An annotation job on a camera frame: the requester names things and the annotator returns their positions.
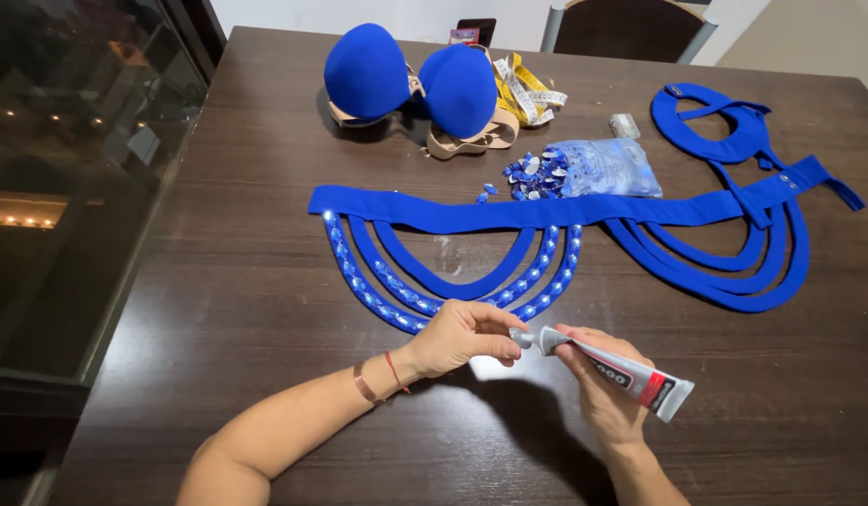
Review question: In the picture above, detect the copper bracelet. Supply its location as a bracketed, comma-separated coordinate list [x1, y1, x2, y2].
[353, 360, 387, 406]

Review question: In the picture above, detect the person's left hand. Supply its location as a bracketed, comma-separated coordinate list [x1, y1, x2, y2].
[403, 299, 530, 380]

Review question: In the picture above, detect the dark phone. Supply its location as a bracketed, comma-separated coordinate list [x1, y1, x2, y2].
[456, 17, 498, 49]

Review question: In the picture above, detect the blue fabric strappy belt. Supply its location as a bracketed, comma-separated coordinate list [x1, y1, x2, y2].
[307, 155, 866, 335]

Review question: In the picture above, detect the person's right hand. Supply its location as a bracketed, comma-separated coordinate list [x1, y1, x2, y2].
[552, 323, 657, 451]

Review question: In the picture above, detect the plastic bag of blue gems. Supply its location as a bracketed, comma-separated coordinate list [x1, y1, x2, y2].
[546, 138, 664, 199]

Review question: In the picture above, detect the pile of loose blue gems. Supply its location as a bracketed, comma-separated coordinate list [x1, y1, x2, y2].
[476, 146, 570, 205]

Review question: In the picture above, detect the blue bra top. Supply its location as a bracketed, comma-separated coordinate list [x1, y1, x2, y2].
[323, 22, 522, 161]

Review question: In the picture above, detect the dark glass window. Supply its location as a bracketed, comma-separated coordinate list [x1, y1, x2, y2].
[0, 0, 228, 394]

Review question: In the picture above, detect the red string bracelet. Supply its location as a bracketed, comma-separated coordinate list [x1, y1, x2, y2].
[384, 350, 412, 395]

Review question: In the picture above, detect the small clear plastic box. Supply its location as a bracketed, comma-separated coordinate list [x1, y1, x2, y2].
[608, 113, 642, 140]

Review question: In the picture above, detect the grey glue tube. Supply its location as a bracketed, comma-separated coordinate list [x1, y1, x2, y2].
[536, 325, 696, 424]

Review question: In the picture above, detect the yellow measuring tape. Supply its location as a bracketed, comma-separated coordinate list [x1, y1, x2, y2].
[491, 52, 569, 129]

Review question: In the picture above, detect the blue fabric collar piece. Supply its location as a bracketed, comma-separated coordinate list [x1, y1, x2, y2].
[650, 83, 786, 171]

